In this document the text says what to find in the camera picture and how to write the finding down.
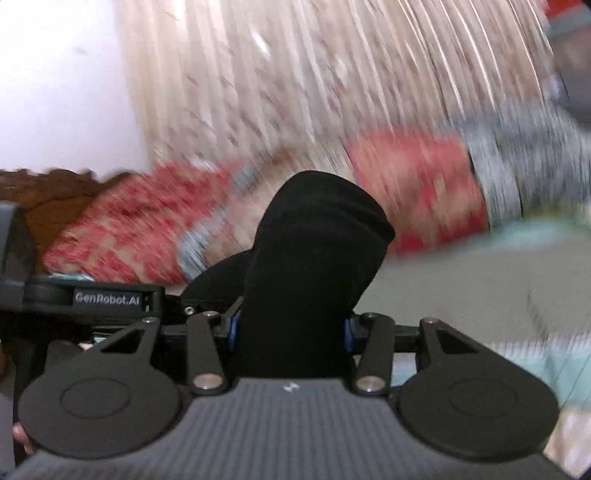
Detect black pants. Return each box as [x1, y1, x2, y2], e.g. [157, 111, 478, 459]
[181, 171, 394, 378]

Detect person's hand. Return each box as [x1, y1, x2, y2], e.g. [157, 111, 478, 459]
[12, 423, 35, 455]

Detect brown wooden headboard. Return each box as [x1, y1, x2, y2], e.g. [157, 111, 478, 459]
[1, 169, 131, 273]

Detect patterned teal beige bedsheet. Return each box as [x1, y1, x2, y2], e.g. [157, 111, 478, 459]
[356, 219, 590, 477]

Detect beige patterned curtain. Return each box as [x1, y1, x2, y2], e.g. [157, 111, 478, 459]
[116, 0, 554, 161]

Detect red floral quilt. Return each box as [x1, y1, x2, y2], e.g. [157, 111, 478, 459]
[43, 102, 590, 284]

